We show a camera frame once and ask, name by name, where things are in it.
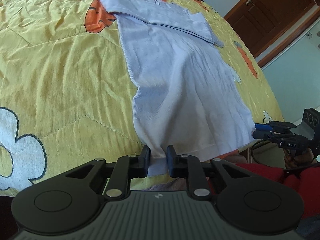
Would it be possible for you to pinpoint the yellow carrot print quilt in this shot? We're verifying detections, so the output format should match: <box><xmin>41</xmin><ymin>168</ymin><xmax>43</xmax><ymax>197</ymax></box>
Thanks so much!
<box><xmin>0</xmin><ymin>0</ymin><xmax>285</xmax><ymax>198</ymax></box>

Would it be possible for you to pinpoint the person's red clothing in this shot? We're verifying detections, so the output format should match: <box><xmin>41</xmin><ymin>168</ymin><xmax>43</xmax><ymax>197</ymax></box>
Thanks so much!
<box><xmin>235</xmin><ymin>161</ymin><xmax>320</xmax><ymax>222</ymax></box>

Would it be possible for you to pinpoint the brown wooden door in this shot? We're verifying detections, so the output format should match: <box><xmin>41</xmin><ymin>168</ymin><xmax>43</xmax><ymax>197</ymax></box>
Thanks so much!
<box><xmin>222</xmin><ymin>0</ymin><xmax>320</xmax><ymax>68</ymax></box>

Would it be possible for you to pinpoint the light purple long-sleeve shirt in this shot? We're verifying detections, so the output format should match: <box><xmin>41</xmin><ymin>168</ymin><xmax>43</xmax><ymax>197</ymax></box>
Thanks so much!
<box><xmin>94</xmin><ymin>0</ymin><xmax>256</xmax><ymax>177</ymax></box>

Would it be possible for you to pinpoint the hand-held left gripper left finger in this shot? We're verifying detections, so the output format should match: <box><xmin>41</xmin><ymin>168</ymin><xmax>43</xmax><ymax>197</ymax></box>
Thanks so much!
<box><xmin>64</xmin><ymin>145</ymin><xmax>151</xmax><ymax>200</ymax></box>

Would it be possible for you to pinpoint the person's right hand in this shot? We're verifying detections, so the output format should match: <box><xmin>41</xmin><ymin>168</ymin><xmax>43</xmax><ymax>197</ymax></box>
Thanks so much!
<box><xmin>284</xmin><ymin>148</ymin><xmax>317</xmax><ymax>170</ymax></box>

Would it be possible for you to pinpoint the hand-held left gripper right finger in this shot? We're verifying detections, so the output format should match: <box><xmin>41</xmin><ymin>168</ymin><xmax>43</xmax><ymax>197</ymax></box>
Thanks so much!
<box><xmin>166</xmin><ymin>145</ymin><xmax>241</xmax><ymax>201</ymax></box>

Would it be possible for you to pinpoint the black cable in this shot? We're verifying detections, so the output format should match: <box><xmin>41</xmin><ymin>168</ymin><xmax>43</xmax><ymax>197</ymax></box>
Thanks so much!
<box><xmin>249</xmin><ymin>140</ymin><xmax>277</xmax><ymax>164</ymax></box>

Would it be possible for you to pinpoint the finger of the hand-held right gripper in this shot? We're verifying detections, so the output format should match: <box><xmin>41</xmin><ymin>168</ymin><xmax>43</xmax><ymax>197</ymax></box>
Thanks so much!
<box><xmin>254</xmin><ymin>121</ymin><xmax>296</xmax><ymax>132</ymax></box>
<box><xmin>251</xmin><ymin>129</ymin><xmax>301</xmax><ymax>143</ymax></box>

